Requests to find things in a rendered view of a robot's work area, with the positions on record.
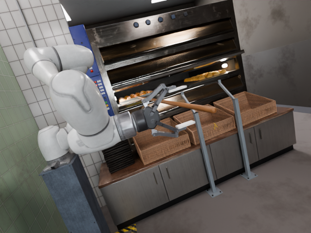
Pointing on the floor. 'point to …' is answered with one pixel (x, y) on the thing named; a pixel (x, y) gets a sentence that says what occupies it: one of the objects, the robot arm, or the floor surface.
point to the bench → (192, 168)
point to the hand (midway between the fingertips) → (186, 105)
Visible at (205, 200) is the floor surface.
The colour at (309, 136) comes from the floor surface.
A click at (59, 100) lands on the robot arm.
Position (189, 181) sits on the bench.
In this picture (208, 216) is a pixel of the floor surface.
